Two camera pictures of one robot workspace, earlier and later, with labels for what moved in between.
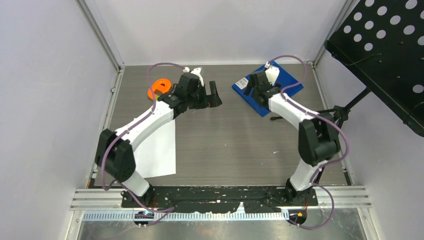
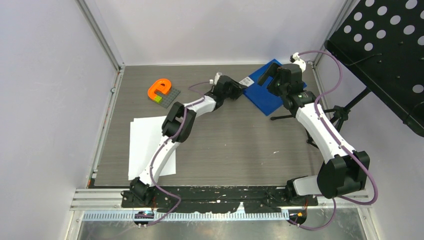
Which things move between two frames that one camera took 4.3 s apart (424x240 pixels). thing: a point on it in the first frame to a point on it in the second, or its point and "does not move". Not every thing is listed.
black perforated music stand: (380, 44) does not move
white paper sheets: (155, 156) does not move
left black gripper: (211, 101) to (238, 90)
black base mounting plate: (218, 199) does not move
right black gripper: (248, 89) to (275, 71)
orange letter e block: (160, 86) does not move
